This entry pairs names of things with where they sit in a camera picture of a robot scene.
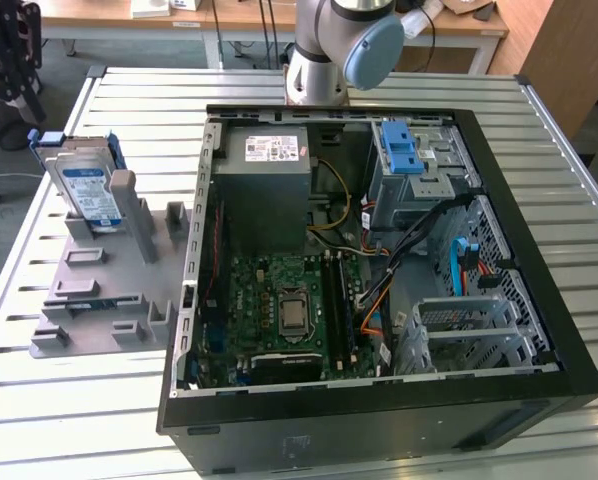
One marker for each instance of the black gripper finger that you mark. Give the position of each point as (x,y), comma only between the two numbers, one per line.
(26,80)

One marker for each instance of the hard disk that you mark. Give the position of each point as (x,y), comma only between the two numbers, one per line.
(86,190)

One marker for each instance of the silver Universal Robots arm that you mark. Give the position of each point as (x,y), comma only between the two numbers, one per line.
(314,75)

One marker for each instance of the metal disk bay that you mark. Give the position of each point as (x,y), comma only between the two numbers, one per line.
(416,350)

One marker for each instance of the long wooden desk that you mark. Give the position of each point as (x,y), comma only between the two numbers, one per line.
(129,17)

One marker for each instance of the small white blue box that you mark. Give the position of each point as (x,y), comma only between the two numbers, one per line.
(184,4)

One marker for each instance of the grey parts rack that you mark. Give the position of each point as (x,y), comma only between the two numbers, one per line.
(114,280)

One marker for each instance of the grey power supply unit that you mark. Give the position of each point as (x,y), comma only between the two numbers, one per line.
(264,200)

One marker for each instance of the green motherboard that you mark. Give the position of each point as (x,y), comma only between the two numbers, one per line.
(251,300)

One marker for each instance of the black CPU socket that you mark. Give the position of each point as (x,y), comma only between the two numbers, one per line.
(280,300)

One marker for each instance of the silver CPU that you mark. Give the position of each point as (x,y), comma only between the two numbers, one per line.
(294,315)

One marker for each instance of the black RAM slot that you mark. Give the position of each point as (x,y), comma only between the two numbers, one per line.
(347,310)
(342,310)
(330,310)
(334,310)

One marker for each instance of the metal drive cage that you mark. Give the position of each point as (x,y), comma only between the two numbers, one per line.
(389,200)

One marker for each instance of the black graphics card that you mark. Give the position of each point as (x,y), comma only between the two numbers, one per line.
(284,367)

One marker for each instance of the white board connector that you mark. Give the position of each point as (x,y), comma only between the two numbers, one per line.
(360,300)

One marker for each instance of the brown cardboard piece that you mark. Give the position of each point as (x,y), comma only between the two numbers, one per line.
(466,6)

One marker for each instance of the black PC case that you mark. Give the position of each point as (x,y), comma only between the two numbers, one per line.
(329,430)

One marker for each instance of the wooden cabinet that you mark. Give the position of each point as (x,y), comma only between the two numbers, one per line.
(569,50)

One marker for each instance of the blue plastic drive bracket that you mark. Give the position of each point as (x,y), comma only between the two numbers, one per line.
(401,145)

